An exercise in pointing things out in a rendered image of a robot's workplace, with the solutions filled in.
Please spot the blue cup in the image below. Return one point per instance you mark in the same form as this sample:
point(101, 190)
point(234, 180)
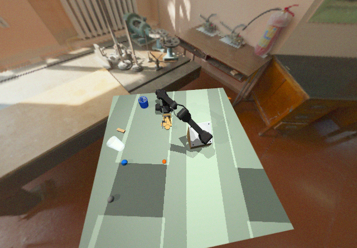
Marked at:
point(143, 102)

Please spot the clear plastic cup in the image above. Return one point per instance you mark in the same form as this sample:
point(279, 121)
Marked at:
point(115, 143)

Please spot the grey ball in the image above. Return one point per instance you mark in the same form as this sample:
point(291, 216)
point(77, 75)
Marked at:
point(110, 199)

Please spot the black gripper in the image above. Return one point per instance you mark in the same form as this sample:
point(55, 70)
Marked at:
point(159, 108)

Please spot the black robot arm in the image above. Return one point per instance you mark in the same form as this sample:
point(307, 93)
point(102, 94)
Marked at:
point(183, 115)

